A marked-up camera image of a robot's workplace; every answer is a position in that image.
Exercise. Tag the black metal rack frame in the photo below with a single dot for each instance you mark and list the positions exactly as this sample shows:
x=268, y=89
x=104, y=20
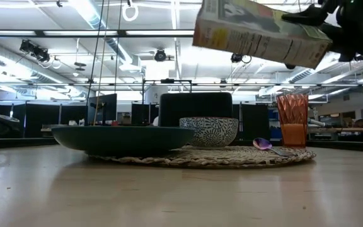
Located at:
x=167, y=81

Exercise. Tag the purple metal spoon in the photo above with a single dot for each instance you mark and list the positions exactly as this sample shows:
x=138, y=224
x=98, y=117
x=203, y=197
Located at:
x=261, y=143

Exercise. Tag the black double ceiling spotlight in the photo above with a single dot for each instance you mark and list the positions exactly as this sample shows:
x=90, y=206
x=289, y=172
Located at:
x=33, y=51

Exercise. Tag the grey office chair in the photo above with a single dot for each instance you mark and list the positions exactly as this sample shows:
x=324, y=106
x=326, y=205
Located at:
x=8, y=121

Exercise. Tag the panda cereal box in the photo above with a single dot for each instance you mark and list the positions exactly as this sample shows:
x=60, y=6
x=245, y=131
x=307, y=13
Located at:
x=257, y=31

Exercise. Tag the small black ceiling lamp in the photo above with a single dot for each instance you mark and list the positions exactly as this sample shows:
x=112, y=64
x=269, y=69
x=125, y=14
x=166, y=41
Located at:
x=362, y=57

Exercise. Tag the wooden workbench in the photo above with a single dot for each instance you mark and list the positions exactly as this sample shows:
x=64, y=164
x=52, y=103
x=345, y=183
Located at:
x=348, y=129

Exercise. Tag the orange faceted tumbler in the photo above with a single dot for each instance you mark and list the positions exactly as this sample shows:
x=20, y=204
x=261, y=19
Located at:
x=292, y=119

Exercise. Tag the round black ceiling camera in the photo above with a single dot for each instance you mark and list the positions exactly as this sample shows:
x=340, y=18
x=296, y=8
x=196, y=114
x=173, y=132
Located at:
x=160, y=55

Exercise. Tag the white blue patterned bowl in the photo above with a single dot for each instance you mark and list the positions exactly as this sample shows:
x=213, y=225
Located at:
x=210, y=132

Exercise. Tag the round woven straw placemat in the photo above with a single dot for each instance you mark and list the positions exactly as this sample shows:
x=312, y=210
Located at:
x=232, y=157

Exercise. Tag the dark green plate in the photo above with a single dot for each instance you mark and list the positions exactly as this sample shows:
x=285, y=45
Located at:
x=123, y=138

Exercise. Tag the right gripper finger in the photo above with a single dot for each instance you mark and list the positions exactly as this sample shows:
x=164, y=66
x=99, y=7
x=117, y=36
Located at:
x=307, y=15
x=340, y=47

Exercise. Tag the white cylindrical tank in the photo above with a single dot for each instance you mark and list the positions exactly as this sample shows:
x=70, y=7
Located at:
x=154, y=94

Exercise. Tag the black overhead frame bar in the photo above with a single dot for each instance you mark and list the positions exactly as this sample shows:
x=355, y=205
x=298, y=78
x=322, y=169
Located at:
x=74, y=32

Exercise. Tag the black computer monitor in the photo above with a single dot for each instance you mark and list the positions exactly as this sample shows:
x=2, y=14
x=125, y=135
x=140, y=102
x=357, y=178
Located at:
x=102, y=105

